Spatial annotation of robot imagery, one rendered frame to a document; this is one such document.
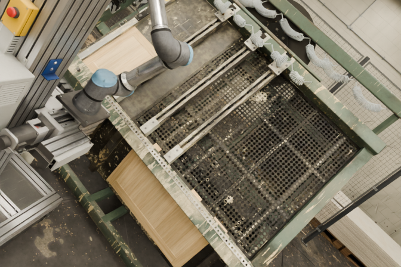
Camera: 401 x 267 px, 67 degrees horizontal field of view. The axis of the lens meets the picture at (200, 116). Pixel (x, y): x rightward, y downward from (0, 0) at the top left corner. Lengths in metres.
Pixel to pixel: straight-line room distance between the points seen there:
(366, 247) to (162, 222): 4.39
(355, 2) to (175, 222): 5.82
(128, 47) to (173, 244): 1.54
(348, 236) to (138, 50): 4.83
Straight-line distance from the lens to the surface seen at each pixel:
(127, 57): 2.43
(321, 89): 2.36
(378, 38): 7.16
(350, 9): 7.09
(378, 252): 6.31
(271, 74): 2.37
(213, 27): 2.47
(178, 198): 2.03
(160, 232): 2.51
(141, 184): 2.46
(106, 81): 1.62
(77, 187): 2.59
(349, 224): 5.97
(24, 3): 1.36
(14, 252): 2.37
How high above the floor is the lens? 1.99
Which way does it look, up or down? 21 degrees down
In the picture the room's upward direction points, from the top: 42 degrees clockwise
